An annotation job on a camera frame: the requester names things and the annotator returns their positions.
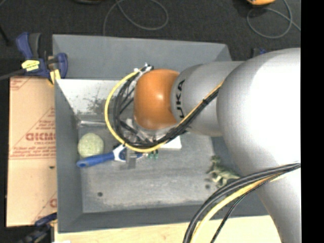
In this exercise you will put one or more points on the brown cardboard board red print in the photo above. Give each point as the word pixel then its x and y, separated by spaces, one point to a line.
pixel 30 186

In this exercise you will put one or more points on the pale green ball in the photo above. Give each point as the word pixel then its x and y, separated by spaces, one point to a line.
pixel 90 145

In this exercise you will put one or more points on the white flat pad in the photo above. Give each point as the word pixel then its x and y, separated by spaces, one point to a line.
pixel 174 143

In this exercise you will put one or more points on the grey metal bin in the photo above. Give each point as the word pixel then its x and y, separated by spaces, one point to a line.
pixel 152 186

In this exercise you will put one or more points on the green toy dinosaur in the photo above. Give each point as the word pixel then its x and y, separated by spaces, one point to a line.
pixel 221 173

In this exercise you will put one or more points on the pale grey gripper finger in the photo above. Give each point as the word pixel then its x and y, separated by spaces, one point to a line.
pixel 132 162

